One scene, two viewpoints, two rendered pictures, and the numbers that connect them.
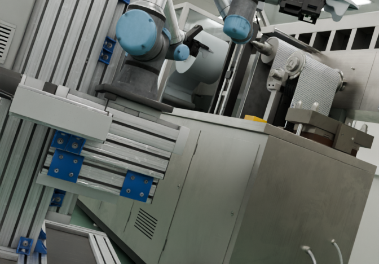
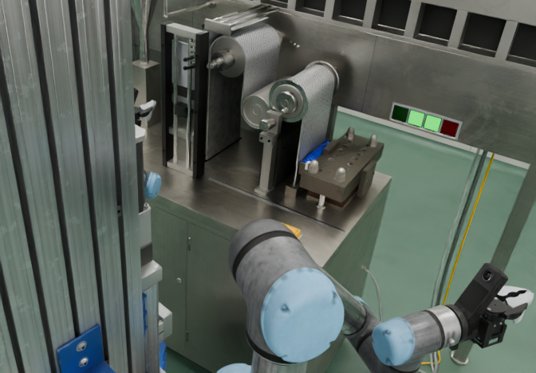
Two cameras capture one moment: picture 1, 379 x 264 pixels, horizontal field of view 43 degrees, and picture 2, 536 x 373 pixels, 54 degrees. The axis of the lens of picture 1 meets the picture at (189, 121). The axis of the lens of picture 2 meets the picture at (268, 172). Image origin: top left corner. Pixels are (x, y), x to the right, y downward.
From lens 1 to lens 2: 1.67 m
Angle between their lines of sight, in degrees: 48
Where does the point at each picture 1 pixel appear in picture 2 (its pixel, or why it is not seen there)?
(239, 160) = not seen: hidden behind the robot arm
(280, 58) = (250, 70)
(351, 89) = (344, 82)
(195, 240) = (239, 346)
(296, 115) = (319, 186)
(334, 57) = (306, 25)
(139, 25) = not seen: outside the picture
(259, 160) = not seen: hidden behind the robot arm
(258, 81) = (215, 92)
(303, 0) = (478, 326)
